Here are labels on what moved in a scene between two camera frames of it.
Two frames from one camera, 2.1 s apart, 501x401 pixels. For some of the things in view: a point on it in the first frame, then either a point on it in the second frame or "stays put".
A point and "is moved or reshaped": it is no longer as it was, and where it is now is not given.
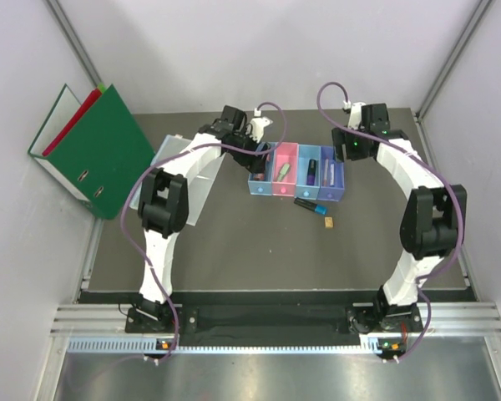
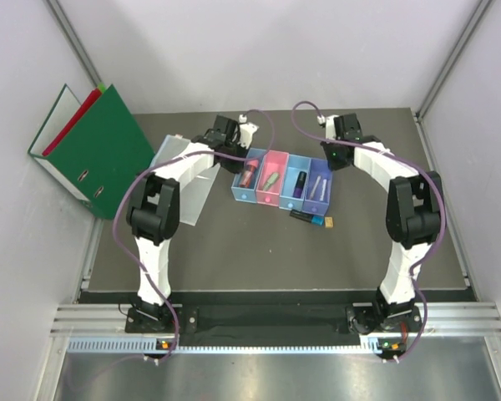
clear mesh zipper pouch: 169,147 stays put
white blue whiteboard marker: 331,175 -> 322,193
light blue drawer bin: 262,183 -> 249,194
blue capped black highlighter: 316,208 -> 317,220
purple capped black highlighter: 311,172 -> 300,185
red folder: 68,129 stays put
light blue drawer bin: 306,152 -> 294,184
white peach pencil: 326,171 -> 314,187
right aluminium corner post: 481,9 stays put
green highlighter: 283,171 -> 271,180
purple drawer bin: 326,192 is moved or reshaped
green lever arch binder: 103,159 stays put
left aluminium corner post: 75,41 stays put
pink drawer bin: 285,153 -> 271,177
